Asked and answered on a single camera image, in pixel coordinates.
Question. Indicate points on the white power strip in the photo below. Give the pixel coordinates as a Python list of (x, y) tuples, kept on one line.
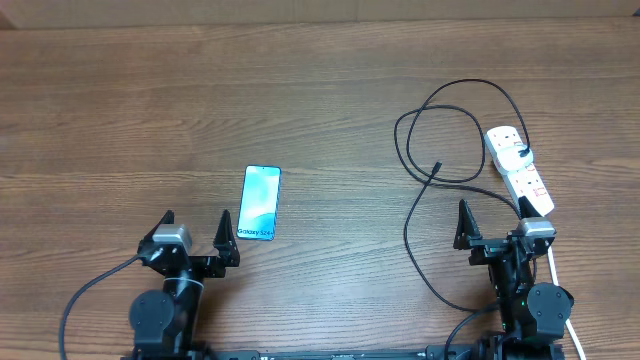
[(526, 182)]

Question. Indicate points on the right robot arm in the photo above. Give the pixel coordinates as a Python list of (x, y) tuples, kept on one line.
[(533, 314)]

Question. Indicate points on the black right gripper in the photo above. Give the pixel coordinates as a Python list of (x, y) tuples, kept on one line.
[(465, 238)]

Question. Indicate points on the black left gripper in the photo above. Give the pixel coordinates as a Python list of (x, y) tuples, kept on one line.
[(223, 241)]

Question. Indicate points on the white charger plug adapter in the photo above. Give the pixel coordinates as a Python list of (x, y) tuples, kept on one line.
[(513, 158)]

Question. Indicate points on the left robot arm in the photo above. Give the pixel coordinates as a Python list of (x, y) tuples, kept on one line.
[(164, 320)]

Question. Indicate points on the blue Samsung Galaxy smartphone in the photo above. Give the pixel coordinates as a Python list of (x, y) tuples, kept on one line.
[(259, 203)]

